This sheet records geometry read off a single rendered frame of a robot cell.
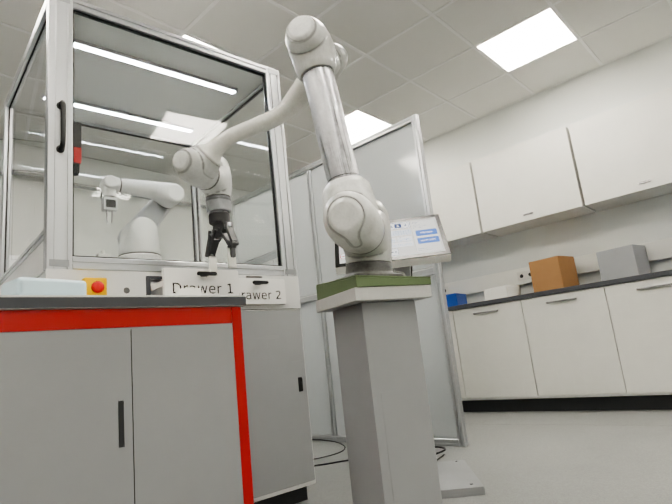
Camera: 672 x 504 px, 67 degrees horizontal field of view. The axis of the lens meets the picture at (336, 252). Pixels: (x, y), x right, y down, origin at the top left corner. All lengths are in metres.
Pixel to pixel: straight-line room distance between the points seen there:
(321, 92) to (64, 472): 1.19
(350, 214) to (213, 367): 0.55
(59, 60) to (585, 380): 3.71
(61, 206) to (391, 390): 1.25
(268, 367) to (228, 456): 0.82
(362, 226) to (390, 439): 0.62
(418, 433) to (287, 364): 0.79
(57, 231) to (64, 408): 0.82
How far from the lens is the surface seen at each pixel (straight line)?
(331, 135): 1.56
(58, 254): 1.90
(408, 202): 3.32
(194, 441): 1.36
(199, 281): 1.87
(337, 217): 1.41
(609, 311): 4.10
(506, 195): 4.80
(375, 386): 1.54
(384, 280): 1.54
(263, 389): 2.15
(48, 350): 1.25
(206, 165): 1.73
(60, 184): 1.98
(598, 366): 4.13
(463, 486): 2.20
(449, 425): 3.18
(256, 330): 2.15
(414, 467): 1.63
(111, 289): 1.92
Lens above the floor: 0.56
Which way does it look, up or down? 12 degrees up
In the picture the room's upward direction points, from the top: 6 degrees counter-clockwise
